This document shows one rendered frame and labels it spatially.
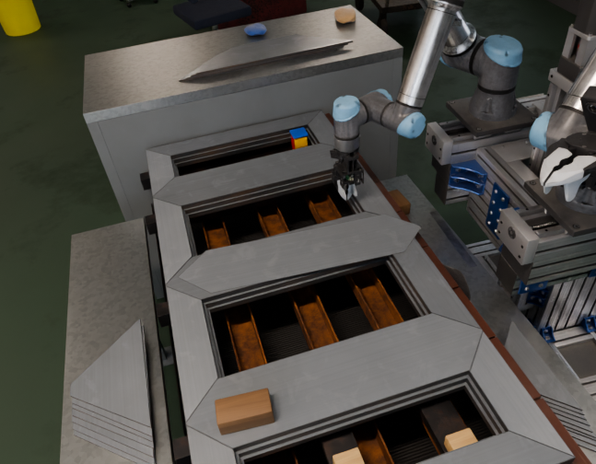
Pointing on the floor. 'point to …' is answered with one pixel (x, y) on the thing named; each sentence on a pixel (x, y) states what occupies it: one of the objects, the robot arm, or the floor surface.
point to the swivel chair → (211, 12)
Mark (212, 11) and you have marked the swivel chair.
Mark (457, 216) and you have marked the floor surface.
